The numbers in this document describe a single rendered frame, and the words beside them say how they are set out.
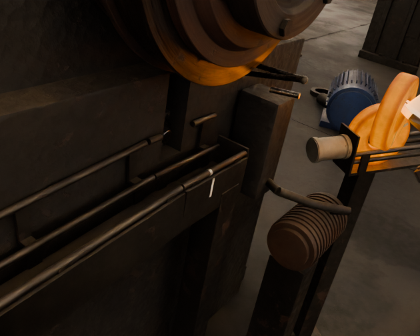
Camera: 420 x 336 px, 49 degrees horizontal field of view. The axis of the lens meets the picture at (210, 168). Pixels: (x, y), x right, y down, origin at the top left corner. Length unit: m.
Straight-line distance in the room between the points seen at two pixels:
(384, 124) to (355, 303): 0.96
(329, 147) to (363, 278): 0.87
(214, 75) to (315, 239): 0.51
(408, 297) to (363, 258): 0.22
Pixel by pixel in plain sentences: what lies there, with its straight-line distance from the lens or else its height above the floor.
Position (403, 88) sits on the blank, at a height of 0.89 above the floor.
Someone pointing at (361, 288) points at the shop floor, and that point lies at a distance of 1.83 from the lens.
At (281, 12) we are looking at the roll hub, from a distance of 0.64.
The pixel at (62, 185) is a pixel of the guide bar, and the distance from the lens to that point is 0.69.
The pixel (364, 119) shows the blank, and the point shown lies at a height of 0.75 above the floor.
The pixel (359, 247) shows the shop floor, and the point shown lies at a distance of 2.02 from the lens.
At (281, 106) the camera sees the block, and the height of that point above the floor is 0.79.
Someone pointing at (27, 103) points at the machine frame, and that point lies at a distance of 0.63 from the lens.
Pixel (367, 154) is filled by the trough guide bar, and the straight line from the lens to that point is 1.15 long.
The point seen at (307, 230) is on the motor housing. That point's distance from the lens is 1.07.
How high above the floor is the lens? 1.13
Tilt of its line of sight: 30 degrees down
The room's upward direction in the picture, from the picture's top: 10 degrees clockwise
